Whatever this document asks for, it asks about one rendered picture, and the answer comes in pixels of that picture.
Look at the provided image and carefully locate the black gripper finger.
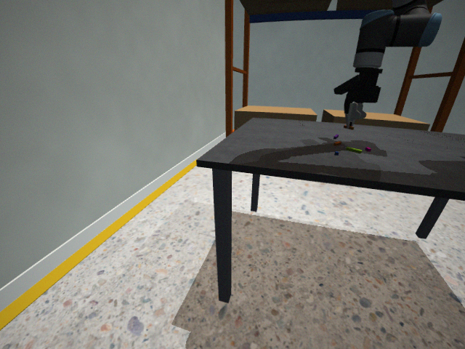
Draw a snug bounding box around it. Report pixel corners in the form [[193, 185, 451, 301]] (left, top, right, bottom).
[[344, 93, 361, 129], [350, 103, 366, 127]]

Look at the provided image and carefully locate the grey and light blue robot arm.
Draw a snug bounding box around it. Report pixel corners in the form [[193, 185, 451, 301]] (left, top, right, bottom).
[[334, 0, 442, 95]]

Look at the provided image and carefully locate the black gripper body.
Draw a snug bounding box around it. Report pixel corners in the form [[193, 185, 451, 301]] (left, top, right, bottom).
[[347, 68, 383, 103]]

